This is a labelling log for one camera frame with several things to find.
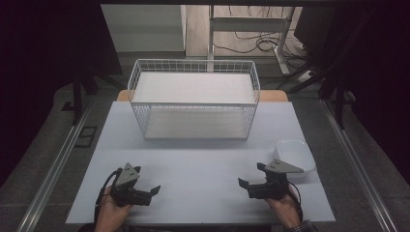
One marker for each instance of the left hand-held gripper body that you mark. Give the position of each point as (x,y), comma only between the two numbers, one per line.
(129,193)

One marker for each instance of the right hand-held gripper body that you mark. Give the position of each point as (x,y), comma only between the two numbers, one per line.
(270,188)

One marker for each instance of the person's right hand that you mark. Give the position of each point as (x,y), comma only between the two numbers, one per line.
(283,208)

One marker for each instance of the person's left hand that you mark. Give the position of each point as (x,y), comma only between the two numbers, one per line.
(111,212)

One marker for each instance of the white square bowl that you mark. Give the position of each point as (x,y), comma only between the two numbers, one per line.
(295,154)

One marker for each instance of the black tripod stand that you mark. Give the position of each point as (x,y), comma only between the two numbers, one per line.
(332,80)
(80,90)

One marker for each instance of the white power strip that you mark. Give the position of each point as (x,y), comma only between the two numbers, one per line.
(303,76)

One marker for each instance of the white cabinet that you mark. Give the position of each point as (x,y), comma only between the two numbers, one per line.
(145,27)

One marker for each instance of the black rectangular floor frame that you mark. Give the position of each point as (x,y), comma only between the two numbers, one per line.
(85,137)

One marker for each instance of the metal floor rail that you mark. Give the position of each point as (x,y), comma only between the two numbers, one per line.
(54,167)
(357,167)

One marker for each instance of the white desk frame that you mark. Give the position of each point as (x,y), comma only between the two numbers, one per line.
(248,24)

